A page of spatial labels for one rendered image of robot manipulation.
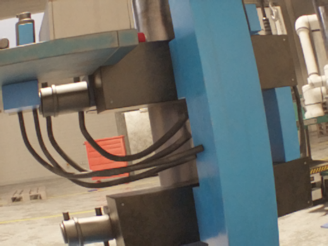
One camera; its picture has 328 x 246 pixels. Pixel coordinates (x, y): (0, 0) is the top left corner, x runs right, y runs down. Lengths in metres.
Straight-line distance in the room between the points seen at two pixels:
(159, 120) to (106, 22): 0.64
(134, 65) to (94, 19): 0.33
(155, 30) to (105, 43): 0.60
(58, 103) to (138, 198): 0.42
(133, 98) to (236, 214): 0.48
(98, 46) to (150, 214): 0.57
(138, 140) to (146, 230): 8.18
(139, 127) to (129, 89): 8.18
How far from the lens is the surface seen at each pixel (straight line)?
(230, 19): 1.41
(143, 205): 1.50
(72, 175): 1.53
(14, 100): 1.50
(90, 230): 1.63
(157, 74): 1.53
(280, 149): 1.73
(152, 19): 1.82
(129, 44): 1.25
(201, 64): 1.34
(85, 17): 1.25
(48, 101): 1.61
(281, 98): 1.72
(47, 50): 1.21
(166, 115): 1.77
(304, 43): 3.78
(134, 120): 9.66
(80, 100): 1.63
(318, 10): 2.91
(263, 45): 1.72
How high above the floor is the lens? 0.77
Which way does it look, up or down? 1 degrees up
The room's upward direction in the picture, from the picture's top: 9 degrees counter-clockwise
